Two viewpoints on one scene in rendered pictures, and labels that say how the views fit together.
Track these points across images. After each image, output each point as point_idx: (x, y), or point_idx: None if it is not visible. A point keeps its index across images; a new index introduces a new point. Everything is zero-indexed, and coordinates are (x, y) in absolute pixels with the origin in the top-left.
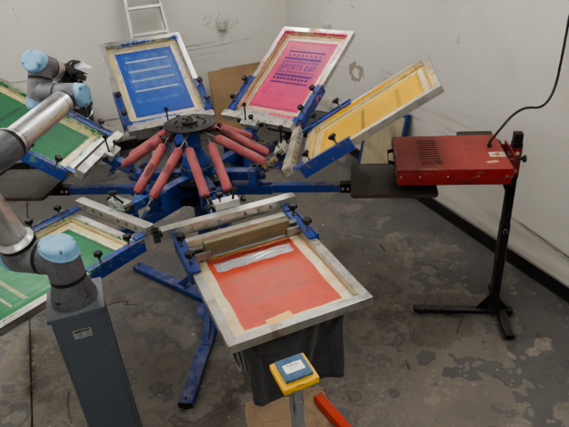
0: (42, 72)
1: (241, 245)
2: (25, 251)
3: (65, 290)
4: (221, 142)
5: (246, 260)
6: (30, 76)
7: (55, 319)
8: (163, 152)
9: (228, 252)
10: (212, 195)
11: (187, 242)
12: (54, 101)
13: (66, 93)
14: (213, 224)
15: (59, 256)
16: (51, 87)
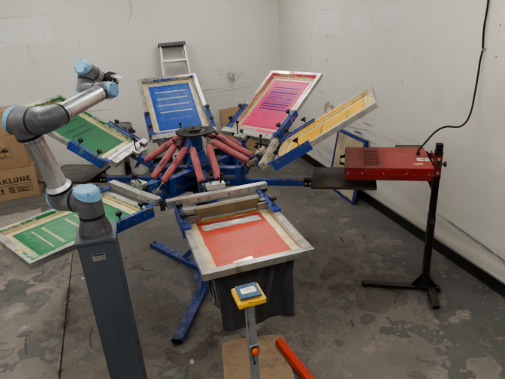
0: (87, 74)
1: (222, 213)
2: (64, 193)
3: (89, 222)
4: (216, 144)
5: (225, 224)
6: (79, 77)
7: (80, 244)
8: (174, 150)
9: (212, 217)
10: (207, 181)
11: (184, 210)
12: (92, 90)
13: (101, 87)
14: (204, 200)
15: (86, 197)
16: (92, 84)
